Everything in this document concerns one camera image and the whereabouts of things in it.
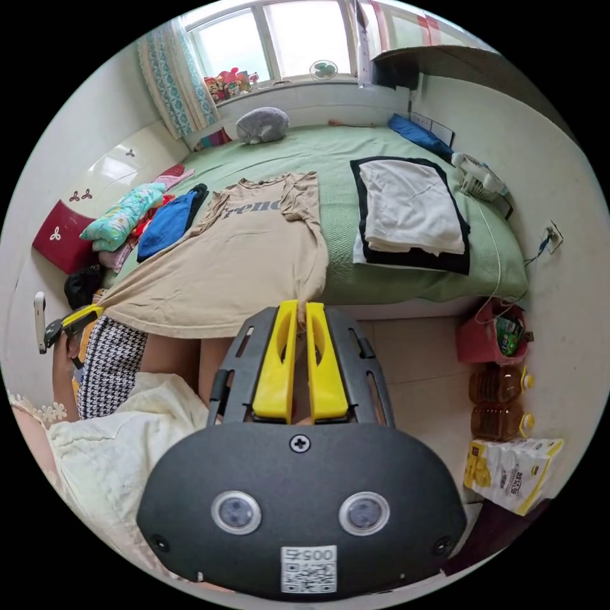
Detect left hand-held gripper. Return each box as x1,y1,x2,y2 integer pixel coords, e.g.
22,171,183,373
43,304,105,370

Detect window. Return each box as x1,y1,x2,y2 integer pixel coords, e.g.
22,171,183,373
183,0,377,89

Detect white cable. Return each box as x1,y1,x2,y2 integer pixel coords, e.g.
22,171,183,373
474,202,530,330

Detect blue pillow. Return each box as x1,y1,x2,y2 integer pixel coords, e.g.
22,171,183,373
386,113,454,161

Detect black bag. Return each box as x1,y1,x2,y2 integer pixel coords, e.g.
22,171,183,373
64,264,105,311

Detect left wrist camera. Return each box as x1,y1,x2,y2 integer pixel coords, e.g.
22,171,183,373
32,291,48,355

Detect cooking oil bottle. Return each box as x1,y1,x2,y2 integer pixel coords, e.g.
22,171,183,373
470,402,536,443
468,364,536,406

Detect pile of colourful clothes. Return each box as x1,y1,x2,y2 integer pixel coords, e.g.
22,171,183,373
78,163,210,275

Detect beige short sleeve shirt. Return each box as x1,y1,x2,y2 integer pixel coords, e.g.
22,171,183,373
101,170,330,341

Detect pile of black white clothes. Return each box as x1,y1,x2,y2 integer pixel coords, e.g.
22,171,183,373
349,155,473,277

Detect person's left forearm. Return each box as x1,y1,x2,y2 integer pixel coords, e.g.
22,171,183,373
50,355,82,423

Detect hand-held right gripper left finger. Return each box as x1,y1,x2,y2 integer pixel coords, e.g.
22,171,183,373
251,299,299,424

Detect green fan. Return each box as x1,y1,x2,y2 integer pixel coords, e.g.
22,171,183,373
308,58,340,83

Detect teal patterned curtain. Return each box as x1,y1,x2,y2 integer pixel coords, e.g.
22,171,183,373
135,21,221,140

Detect red checked curtain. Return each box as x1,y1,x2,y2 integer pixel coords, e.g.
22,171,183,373
355,0,458,86

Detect bed with green mat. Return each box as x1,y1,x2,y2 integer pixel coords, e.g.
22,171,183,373
98,119,531,307

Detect small white desk fan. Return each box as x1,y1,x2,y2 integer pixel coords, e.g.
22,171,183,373
450,152,515,220

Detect colourful toys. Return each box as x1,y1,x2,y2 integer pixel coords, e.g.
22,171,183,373
203,67,261,104

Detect grey plush cushion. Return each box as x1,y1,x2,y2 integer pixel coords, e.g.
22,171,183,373
235,106,290,146

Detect brown shelf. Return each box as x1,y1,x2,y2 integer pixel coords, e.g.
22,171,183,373
370,43,549,108

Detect wall socket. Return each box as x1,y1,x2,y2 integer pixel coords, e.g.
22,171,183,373
539,220,564,254

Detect striped cushion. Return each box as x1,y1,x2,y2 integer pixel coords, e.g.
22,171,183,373
193,127,233,153

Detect yellow white sack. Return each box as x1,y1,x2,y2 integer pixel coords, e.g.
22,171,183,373
463,437,565,517

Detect pink basket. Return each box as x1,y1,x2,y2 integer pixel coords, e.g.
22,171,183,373
455,300,531,367

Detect person's left hand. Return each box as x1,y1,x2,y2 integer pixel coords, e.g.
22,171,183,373
64,333,85,370

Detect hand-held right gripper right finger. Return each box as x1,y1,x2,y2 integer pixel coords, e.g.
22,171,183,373
305,301,349,424

